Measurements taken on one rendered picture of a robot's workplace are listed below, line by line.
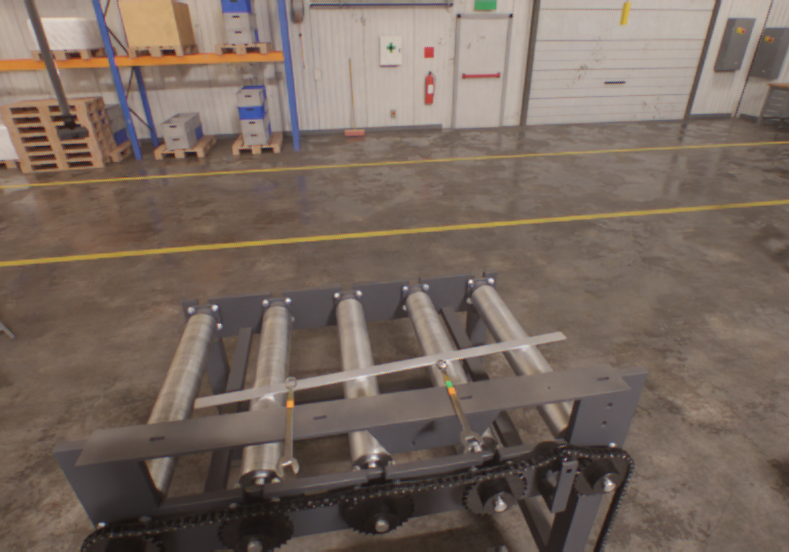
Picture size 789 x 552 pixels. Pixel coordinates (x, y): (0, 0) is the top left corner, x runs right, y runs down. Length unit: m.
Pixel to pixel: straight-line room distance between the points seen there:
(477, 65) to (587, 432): 9.38
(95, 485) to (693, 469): 2.48
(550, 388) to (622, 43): 10.86
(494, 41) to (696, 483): 8.99
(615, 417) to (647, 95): 11.24
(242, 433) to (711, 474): 2.30
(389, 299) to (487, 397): 1.01
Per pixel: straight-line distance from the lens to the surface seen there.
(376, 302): 1.97
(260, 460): 1.30
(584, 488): 1.41
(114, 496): 1.26
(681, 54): 12.61
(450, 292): 2.03
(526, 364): 1.59
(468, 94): 10.28
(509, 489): 1.26
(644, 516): 2.49
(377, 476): 1.24
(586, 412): 1.26
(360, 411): 1.02
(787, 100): 12.27
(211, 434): 1.04
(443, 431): 1.15
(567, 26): 11.01
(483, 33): 10.29
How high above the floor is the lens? 1.89
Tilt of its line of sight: 29 degrees down
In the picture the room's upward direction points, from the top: 1 degrees counter-clockwise
